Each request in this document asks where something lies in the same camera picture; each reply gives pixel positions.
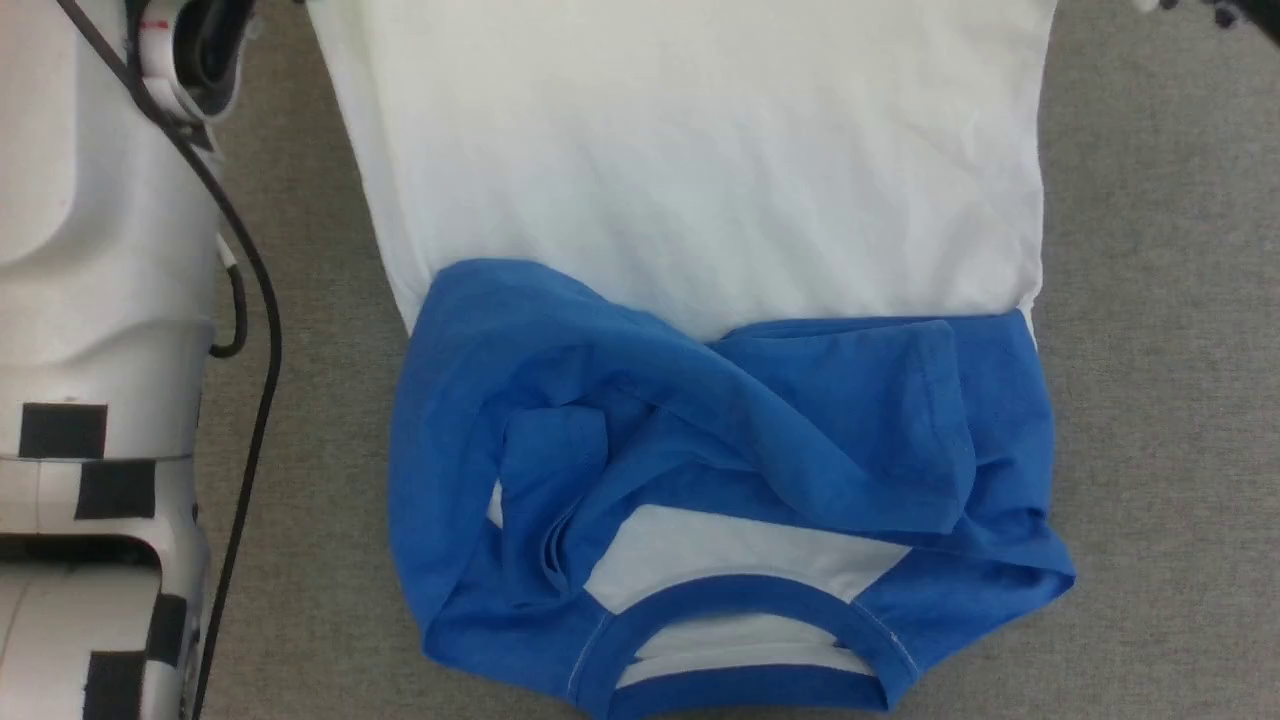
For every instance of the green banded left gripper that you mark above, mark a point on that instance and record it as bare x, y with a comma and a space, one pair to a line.
205, 50

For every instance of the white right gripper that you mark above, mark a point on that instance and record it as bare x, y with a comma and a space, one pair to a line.
1155, 5

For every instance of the blue and white t-shirt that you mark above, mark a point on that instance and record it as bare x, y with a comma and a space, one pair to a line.
700, 150

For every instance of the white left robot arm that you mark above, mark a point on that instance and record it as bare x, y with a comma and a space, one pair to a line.
90, 250

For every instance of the grey fabric sofa seat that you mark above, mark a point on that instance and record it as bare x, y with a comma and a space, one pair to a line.
1150, 400

